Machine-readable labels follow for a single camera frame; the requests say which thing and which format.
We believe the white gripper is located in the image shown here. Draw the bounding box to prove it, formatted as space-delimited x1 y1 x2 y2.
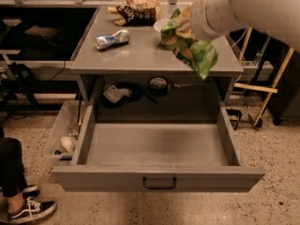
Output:
176 0 247 40

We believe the green rice chip bag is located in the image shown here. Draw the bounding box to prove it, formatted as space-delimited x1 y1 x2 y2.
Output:
161 8 218 80

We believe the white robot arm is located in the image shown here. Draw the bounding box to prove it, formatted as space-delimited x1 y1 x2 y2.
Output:
175 0 300 52

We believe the brown chip bag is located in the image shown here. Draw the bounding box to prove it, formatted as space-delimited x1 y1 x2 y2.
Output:
108 0 161 26

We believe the grey cabinet with counter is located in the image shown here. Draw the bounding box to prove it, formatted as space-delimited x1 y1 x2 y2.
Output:
71 6 243 123

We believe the grey open top drawer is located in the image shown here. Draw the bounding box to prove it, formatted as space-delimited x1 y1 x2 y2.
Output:
52 107 264 192

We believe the white bowl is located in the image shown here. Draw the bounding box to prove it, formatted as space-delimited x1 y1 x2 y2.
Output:
153 19 169 44

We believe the crushed silver blue can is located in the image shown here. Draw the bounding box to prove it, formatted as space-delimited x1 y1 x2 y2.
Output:
95 29 130 51

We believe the black pan with paper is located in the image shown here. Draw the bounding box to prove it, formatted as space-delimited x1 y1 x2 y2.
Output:
99 82 158 109

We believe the dark box on shelf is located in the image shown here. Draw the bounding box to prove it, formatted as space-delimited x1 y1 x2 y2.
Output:
24 25 59 39

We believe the clear plastic bin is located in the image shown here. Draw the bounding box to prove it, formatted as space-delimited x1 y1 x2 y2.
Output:
45 100 86 160

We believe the person's black trouser leg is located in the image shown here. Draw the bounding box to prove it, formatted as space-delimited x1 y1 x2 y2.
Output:
0 127 27 198

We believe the black white sneaker front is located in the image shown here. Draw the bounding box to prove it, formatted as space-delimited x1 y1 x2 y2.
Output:
7 196 57 224

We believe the black white sneaker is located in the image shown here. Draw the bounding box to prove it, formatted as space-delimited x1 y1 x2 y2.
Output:
7 196 57 224
0 185 40 199

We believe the black white sneaker rear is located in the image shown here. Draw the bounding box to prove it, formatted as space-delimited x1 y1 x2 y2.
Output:
0 185 40 199

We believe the wooden easel frame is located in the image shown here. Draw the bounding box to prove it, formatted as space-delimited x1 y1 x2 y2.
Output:
233 26 296 128

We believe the black drawer handle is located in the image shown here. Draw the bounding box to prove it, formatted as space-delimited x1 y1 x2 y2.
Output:
142 177 177 190

